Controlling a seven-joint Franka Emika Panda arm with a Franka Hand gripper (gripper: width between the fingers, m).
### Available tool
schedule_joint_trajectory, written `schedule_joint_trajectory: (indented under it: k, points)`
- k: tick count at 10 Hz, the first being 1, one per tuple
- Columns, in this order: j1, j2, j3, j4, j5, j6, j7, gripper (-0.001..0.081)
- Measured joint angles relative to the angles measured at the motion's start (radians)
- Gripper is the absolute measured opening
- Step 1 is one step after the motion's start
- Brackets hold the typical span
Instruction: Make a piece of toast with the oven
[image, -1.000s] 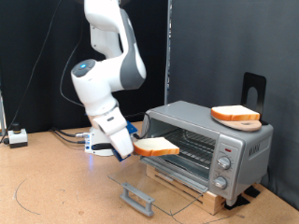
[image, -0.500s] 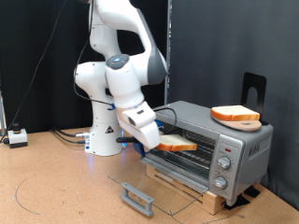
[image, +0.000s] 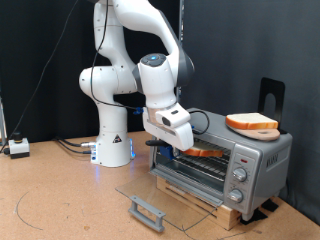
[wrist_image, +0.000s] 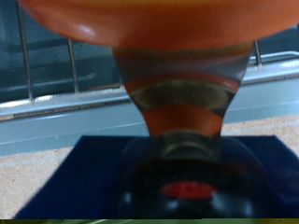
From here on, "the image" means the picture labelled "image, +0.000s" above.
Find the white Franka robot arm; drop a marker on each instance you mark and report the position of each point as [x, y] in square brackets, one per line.
[110, 83]

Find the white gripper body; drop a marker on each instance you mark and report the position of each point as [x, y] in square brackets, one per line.
[173, 130]

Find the silver oven knob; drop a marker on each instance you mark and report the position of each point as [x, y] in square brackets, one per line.
[240, 174]
[235, 195]

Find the wooden slatted crate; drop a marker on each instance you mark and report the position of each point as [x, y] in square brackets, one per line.
[230, 216]

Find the white bread slice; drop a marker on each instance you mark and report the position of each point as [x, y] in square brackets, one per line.
[250, 121]
[206, 152]

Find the black metal bookend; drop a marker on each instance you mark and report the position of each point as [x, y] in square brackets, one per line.
[266, 86]

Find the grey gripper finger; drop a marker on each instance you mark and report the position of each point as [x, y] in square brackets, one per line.
[176, 152]

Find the vertical metal pole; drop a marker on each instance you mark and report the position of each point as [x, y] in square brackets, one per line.
[181, 20]

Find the round wooden serving board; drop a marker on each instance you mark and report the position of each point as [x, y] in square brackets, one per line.
[263, 135]

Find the black backdrop curtain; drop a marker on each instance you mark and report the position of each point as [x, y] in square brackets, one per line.
[50, 110]

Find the white emergency stop box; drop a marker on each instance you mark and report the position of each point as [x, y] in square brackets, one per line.
[19, 146]

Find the black foam pad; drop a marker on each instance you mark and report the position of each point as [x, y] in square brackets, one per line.
[270, 205]
[253, 216]

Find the metal frame leg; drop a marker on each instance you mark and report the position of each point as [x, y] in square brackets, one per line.
[2, 126]

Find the grey backdrop curtain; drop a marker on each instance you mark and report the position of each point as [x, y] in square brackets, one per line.
[266, 40]

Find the silver toaster oven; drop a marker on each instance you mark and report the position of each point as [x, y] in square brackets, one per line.
[266, 160]

